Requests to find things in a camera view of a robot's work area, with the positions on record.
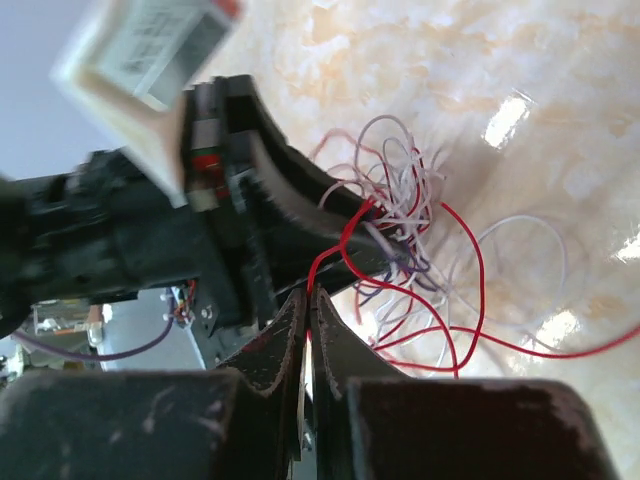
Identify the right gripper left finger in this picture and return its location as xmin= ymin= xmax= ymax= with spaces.
xmin=1 ymin=289 xmax=308 ymax=479

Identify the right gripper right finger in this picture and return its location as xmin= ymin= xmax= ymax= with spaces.
xmin=309 ymin=288 xmax=617 ymax=479

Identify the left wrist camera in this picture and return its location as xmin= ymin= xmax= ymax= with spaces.
xmin=52 ymin=1 xmax=243 ymax=208

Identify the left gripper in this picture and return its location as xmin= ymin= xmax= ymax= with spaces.
xmin=0 ymin=74 xmax=401 ymax=341

